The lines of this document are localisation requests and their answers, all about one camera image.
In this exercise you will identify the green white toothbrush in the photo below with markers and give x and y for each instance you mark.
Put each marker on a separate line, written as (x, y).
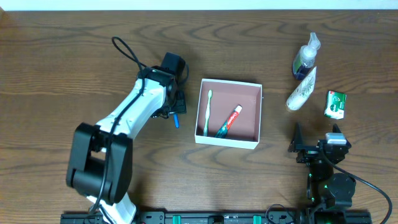
(207, 113)

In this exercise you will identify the red green toothpaste tube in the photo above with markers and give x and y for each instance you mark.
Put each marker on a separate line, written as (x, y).
(222, 132)

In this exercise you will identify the blue disposable razor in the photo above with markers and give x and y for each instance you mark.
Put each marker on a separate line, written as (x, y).
(176, 120)

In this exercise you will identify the green white soap packet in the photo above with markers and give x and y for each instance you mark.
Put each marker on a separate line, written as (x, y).
(335, 105)

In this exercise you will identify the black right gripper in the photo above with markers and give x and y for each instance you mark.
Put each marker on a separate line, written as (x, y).
(313, 148)

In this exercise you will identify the white square cardboard box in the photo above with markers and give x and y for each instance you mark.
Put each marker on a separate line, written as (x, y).
(227, 95)

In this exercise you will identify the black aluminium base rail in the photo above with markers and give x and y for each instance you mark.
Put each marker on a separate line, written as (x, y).
(272, 216)

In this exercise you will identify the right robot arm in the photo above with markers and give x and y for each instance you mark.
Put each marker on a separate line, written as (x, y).
(330, 192)

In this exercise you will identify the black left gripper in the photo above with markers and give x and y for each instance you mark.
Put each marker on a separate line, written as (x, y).
(179, 104)

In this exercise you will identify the clear blue soap pump bottle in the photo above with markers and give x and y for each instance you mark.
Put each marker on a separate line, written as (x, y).
(305, 58)

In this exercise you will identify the white floral lotion tube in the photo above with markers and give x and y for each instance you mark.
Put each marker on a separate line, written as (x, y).
(302, 93)

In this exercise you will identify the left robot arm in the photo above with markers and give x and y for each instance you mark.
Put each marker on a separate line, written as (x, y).
(100, 164)

